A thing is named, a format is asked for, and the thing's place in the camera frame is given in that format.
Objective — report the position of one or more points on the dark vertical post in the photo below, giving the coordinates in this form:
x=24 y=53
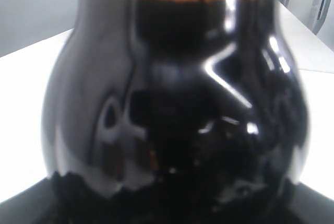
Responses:
x=318 y=14

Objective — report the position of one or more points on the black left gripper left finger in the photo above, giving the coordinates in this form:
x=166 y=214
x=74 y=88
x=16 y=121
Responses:
x=52 y=200

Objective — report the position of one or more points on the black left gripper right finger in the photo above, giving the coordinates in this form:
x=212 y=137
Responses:
x=298 y=203

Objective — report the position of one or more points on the dark soy sauce bottle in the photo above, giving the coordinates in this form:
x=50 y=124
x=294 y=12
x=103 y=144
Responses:
x=175 y=111

